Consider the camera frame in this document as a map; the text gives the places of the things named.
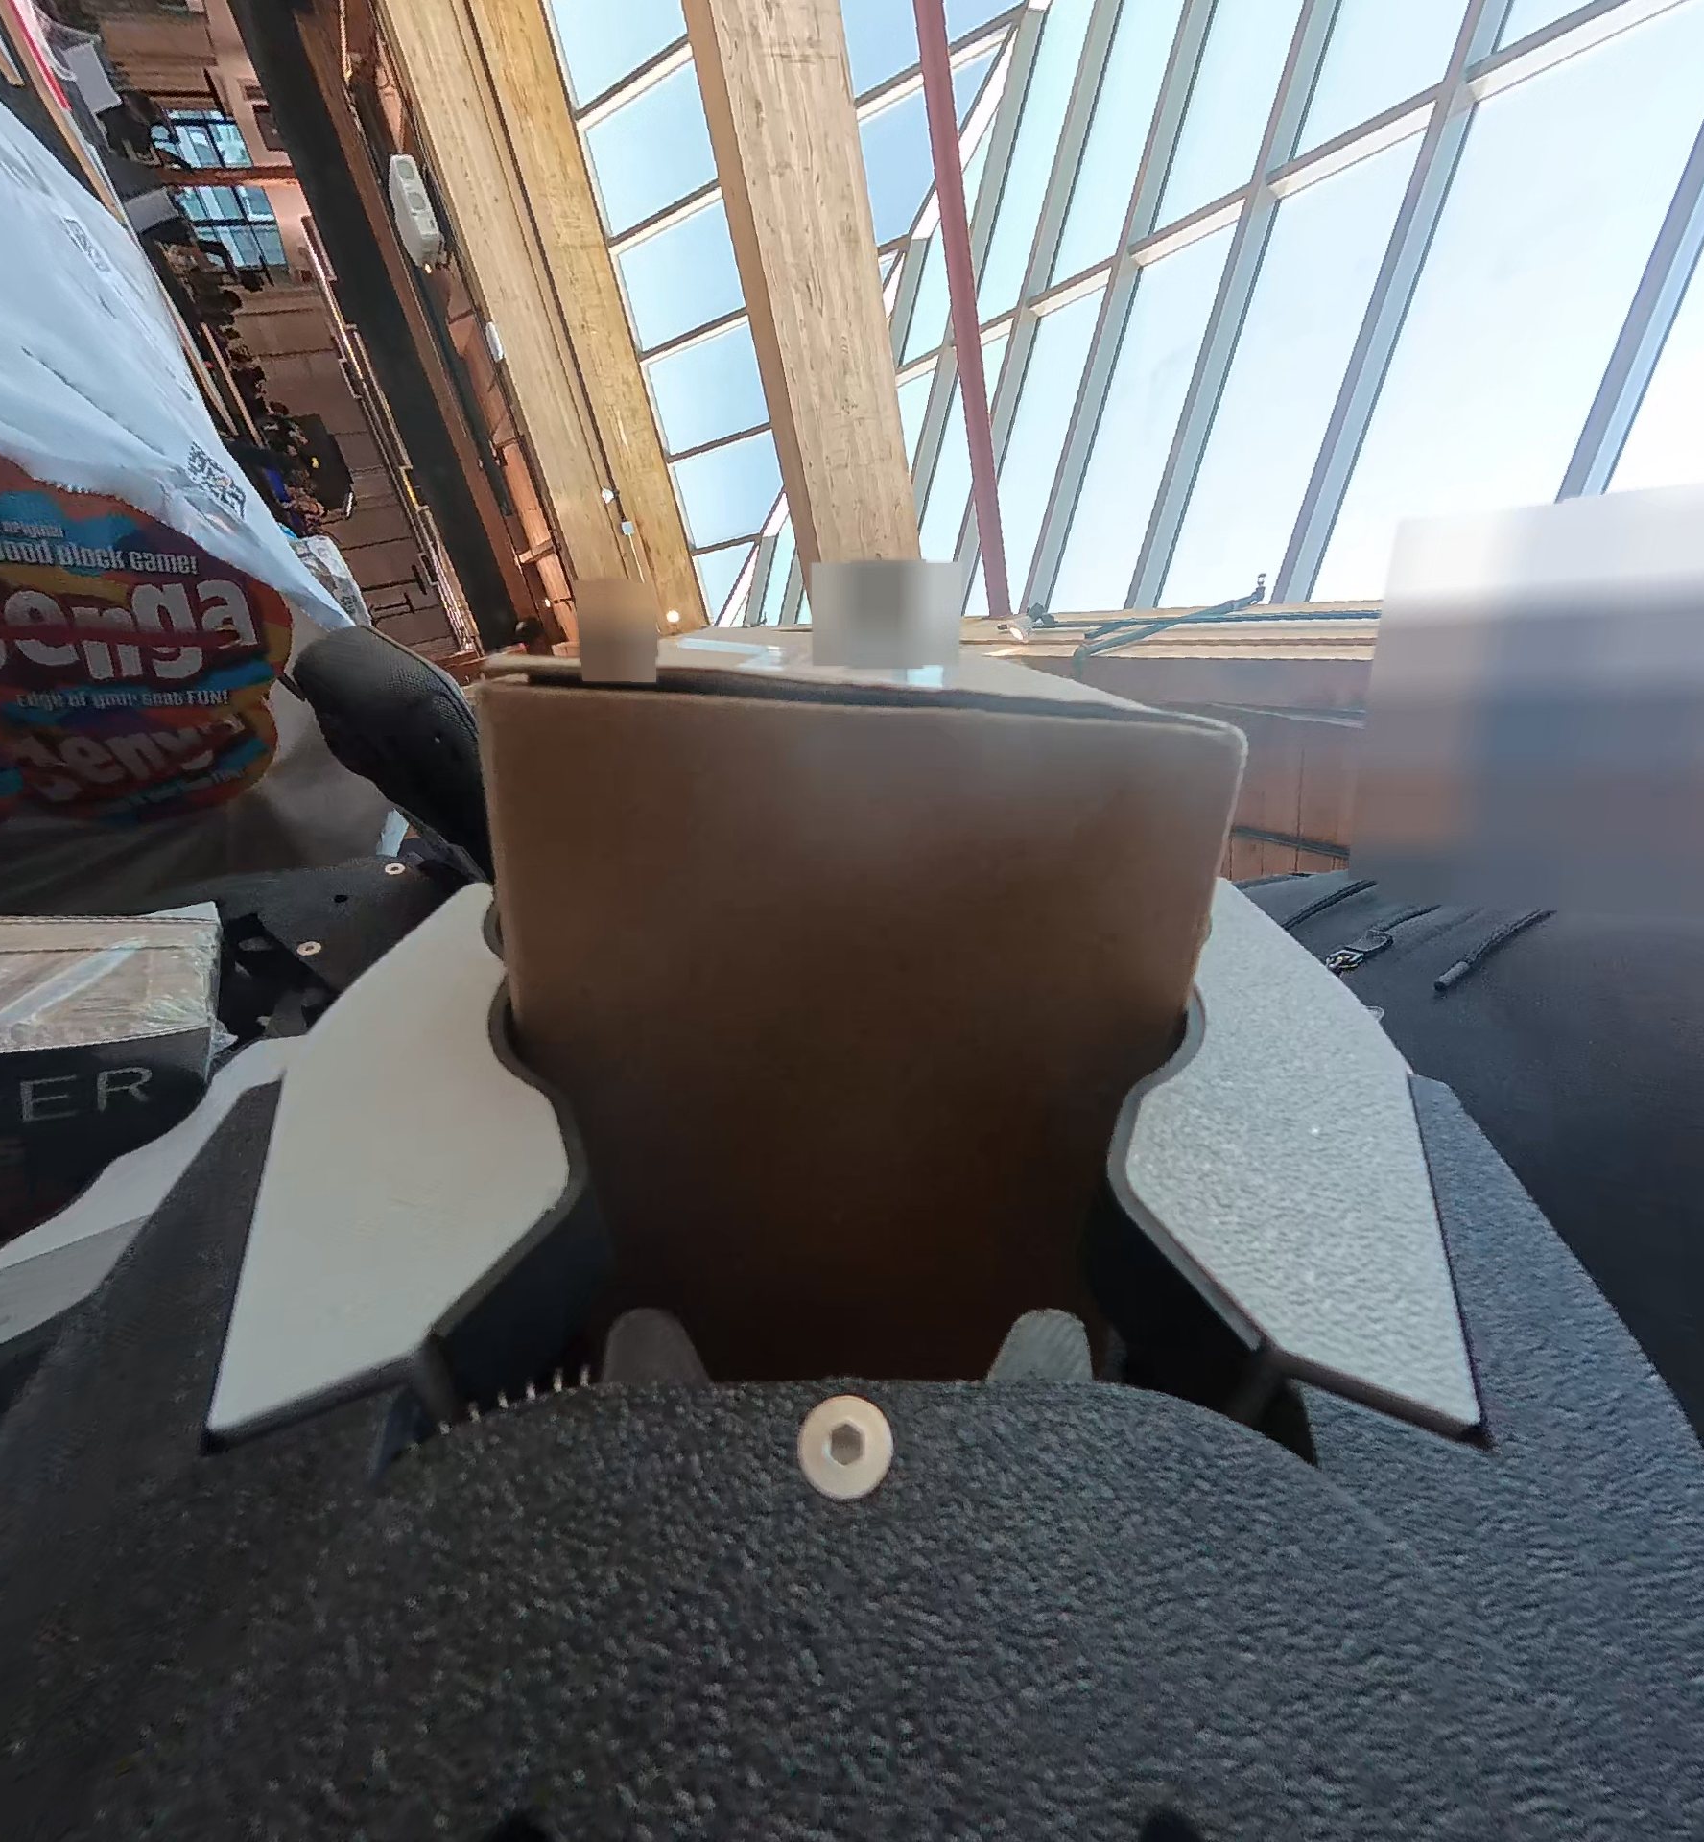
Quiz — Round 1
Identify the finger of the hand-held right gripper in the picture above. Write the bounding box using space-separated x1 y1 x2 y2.
0 1045 287 1386

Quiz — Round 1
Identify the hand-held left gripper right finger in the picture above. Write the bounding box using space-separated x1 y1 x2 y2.
1104 878 1485 1445

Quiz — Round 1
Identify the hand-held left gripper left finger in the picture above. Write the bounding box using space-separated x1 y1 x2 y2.
204 883 596 1448

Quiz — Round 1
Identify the black plastic-wrapped box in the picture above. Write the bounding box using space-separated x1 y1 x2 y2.
0 902 227 1257

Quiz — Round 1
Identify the brown cardboard box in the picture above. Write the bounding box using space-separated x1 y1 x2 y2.
477 621 1249 1386

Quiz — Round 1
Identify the black backpack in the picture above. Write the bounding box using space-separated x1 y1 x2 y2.
1236 864 1704 1540

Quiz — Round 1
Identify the colourful block game box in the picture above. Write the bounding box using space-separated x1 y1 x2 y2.
0 409 296 870

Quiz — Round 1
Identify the white printed cloth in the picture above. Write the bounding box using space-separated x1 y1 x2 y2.
0 27 351 636

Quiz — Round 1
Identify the wooden ceiling beam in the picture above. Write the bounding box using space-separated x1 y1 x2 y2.
681 0 928 581

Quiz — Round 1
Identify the red pipe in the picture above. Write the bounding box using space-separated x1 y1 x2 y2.
912 0 1013 617

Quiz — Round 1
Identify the white wall device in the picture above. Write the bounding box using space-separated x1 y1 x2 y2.
386 149 450 269

